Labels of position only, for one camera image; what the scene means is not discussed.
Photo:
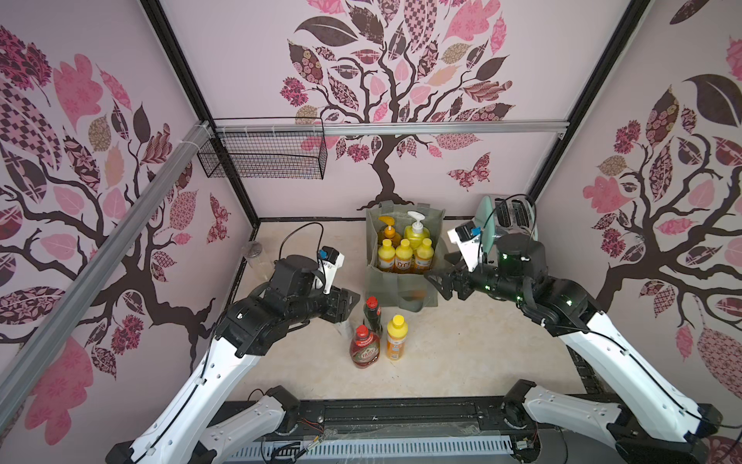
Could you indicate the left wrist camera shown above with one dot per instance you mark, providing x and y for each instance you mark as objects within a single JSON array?
[{"x": 331, "y": 261}]

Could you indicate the orange bottle yellow cap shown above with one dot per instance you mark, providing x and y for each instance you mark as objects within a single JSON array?
[
  {"x": 404, "y": 257},
  {"x": 396, "y": 333},
  {"x": 423, "y": 256},
  {"x": 386, "y": 256}
]

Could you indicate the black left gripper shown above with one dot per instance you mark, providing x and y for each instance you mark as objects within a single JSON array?
[{"x": 338, "y": 308}]

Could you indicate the mint chrome toaster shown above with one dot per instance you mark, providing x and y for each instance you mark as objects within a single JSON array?
[{"x": 499, "y": 215}]

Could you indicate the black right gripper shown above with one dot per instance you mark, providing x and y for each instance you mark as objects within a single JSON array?
[{"x": 466, "y": 279}]

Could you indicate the large orange pump soap bottle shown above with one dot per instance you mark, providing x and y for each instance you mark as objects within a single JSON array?
[{"x": 389, "y": 232}]

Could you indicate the white bottle green cap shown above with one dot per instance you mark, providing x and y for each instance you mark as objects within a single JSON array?
[{"x": 346, "y": 329}]

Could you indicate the clear glass cup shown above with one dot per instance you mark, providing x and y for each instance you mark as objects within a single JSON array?
[{"x": 258, "y": 260}]

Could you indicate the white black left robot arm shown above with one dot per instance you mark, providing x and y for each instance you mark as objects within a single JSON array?
[{"x": 186, "y": 431}]

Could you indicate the white slotted cable duct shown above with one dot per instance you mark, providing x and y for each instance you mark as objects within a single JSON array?
[{"x": 373, "y": 450}]

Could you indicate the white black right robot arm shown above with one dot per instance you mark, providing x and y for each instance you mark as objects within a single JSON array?
[{"x": 652, "y": 422}]

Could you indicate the black wire basket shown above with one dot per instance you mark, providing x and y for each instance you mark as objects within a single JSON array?
[{"x": 267, "y": 149}]

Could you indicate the yellow pump soap bottle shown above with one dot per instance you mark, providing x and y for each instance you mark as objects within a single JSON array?
[{"x": 416, "y": 233}]

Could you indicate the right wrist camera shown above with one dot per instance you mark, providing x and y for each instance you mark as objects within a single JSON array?
[{"x": 467, "y": 237}]

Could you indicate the green fabric shopping bag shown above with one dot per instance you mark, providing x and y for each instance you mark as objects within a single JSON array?
[{"x": 408, "y": 291}]

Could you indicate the dark green bottle red cap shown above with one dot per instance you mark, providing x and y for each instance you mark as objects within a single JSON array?
[{"x": 373, "y": 316}]

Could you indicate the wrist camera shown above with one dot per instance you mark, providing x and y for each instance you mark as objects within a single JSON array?
[
  {"x": 467, "y": 237},
  {"x": 331, "y": 261}
]

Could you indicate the red soap bottle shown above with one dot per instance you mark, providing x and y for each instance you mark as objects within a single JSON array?
[{"x": 365, "y": 347}]

